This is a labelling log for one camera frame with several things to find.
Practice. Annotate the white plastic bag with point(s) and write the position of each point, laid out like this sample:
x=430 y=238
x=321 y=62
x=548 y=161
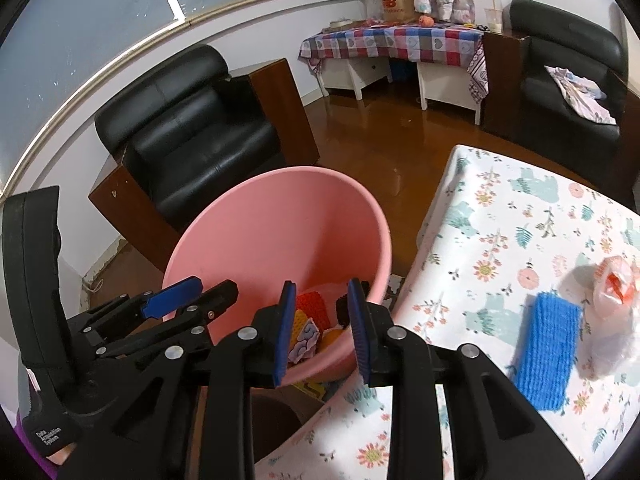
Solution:
x=372 y=7

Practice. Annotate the black foam net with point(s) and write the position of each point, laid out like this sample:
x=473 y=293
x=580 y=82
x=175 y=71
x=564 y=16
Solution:
x=342 y=310

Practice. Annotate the black leather armchair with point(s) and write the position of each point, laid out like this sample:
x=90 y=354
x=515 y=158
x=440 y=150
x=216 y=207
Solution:
x=560 y=25
x=190 y=125

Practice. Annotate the blue foam net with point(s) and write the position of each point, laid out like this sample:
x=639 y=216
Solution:
x=547 y=350

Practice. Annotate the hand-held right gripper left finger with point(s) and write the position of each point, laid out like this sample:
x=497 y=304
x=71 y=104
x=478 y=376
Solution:
x=286 y=332

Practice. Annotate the orange fruit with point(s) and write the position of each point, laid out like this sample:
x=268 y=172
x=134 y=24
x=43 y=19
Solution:
x=426 y=20

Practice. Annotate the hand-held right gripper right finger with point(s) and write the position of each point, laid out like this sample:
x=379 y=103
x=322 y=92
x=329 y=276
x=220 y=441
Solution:
x=357 y=332

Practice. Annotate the printed plastic wrapper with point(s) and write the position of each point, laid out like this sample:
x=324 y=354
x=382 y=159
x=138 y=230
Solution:
x=305 y=344

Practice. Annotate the red foam net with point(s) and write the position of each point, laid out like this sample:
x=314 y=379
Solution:
x=312 y=302

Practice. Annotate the plastic drink cup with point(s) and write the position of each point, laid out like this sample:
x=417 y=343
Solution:
x=494 y=20

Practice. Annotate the white low table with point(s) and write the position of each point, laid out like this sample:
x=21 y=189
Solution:
x=445 y=85

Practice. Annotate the window with grey blind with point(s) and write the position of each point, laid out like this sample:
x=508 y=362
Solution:
x=75 y=35

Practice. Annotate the checkered cloth side table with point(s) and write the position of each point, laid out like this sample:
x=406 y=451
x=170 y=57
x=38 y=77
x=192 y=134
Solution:
x=400 y=42

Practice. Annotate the person's left forearm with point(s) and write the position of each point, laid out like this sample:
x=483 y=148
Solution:
x=35 y=455

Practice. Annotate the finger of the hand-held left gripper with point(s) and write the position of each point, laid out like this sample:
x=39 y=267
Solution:
x=170 y=297
x=210 y=300

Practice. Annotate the pink plastic bucket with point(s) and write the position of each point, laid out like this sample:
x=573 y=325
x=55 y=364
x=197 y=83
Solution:
x=300 y=220

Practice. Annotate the crumpled printed cloth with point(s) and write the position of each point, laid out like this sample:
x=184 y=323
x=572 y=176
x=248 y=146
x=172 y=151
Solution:
x=580 y=95

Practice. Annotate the clear plastic bag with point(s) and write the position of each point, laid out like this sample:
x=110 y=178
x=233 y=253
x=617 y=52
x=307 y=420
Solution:
x=607 y=345

